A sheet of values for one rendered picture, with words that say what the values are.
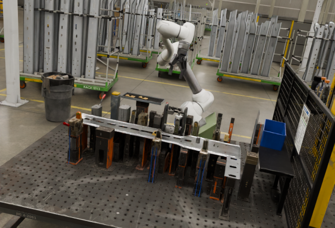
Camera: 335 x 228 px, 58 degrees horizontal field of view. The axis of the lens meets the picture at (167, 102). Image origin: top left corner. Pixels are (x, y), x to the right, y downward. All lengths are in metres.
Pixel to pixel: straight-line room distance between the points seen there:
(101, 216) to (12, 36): 4.16
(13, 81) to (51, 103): 1.03
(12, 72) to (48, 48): 1.29
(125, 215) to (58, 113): 3.27
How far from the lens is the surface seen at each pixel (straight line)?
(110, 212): 2.05
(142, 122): 2.54
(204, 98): 3.07
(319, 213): 1.99
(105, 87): 6.14
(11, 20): 5.64
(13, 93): 5.88
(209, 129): 2.88
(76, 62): 6.65
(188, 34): 2.35
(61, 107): 5.03
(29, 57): 6.74
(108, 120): 2.57
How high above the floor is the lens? 1.97
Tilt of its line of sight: 18 degrees down
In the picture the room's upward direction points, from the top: 7 degrees clockwise
